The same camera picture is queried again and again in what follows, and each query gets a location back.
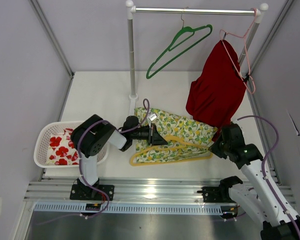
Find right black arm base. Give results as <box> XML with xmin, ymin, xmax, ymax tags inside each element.
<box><xmin>197</xmin><ymin>176</ymin><xmax>243</xmax><ymax>203</ymax></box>

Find white slotted cable duct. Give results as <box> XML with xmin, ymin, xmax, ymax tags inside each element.
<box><xmin>33</xmin><ymin>202</ymin><xmax>223</xmax><ymax>216</ymax></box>

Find pink clothes hanger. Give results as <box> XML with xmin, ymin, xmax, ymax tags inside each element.
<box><xmin>219</xmin><ymin>8</ymin><xmax>258</xmax><ymax>95</ymax></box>

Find red poppy print cloth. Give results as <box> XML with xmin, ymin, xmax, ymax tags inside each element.
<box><xmin>46</xmin><ymin>128</ymin><xmax>79</xmax><ymax>166</ymax></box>

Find green clothes hanger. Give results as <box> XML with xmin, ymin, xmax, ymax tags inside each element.
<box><xmin>145</xmin><ymin>13</ymin><xmax>213</xmax><ymax>80</ymax></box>

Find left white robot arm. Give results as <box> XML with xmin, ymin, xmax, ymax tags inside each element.
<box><xmin>70</xmin><ymin>114</ymin><xmax>168</xmax><ymax>200</ymax></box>

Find lemon print skirt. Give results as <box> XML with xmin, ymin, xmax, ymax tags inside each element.
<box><xmin>135</xmin><ymin>108</ymin><xmax>218</xmax><ymax>152</ymax></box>

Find white metal clothes rack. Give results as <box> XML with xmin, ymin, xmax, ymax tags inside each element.
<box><xmin>125</xmin><ymin>0</ymin><xmax>269</xmax><ymax>111</ymax></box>

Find yellow clothes hanger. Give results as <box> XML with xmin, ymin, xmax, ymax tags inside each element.
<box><xmin>129</xmin><ymin>135</ymin><xmax>213</xmax><ymax>167</ymax></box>

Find white perforated plastic basket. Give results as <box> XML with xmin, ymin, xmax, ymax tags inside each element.
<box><xmin>33</xmin><ymin>120</ymin><xmax>110</xmax><ymax>168</ymax></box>

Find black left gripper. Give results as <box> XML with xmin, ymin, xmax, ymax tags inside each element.
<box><xmin>130</xmin><ymin>123</ymin><xmax>167</xmax><ymax>146</ymax></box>

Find red skirt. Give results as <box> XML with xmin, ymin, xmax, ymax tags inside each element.
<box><xmin>185</xmin><ymin>40</ymin><xmax>246</xmax><ymax>129</ymax></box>

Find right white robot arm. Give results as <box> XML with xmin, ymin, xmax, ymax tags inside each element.
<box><xmin>209</xmin><ymin>123</ymin><xmax>300</xmax><ymax>240</ymax></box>

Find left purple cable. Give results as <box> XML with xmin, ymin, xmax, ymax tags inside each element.
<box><xmin>77</xmin><ymin>98</ymin><xmax>151</xmax><ymax>201</ymax></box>

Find aluminium mounting rail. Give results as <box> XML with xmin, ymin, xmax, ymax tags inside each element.
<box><xmin>23</xmin><ymin>177</ymin><xmax>296</xmax><ymax>201</ymax></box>

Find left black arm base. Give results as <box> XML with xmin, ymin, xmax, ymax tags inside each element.
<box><xmin>69</xmin><ymin>179</ymin><xmax>115</xmax><ymax>201</ymax></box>

